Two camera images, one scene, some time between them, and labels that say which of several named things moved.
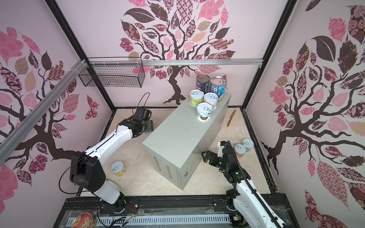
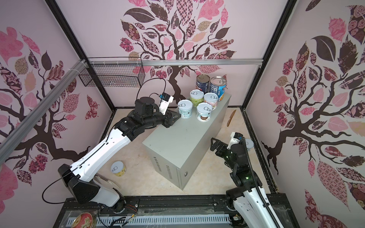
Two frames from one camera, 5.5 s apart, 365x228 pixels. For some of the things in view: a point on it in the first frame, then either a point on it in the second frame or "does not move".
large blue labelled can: [217, 86] does not move
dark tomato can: [202, 82] does not move
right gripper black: [214, 156] -> [218, 143]
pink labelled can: [212, 99] does not move
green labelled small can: [196, 97] does not move
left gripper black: [149, 127] -> [168, 116]
